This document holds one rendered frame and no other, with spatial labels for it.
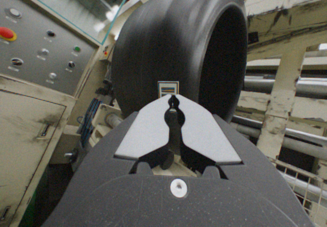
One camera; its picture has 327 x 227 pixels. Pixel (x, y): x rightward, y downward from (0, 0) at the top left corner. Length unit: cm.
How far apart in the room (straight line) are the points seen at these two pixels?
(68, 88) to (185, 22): 78
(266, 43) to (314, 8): 18
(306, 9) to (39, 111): 133
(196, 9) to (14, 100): 82
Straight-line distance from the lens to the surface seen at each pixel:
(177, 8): 27
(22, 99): 85
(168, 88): 21
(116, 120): 48
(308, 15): 90
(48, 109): 86
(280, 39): 91
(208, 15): 29
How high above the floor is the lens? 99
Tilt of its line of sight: 6 degrees up
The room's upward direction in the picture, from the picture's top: 22 degrees clockwise
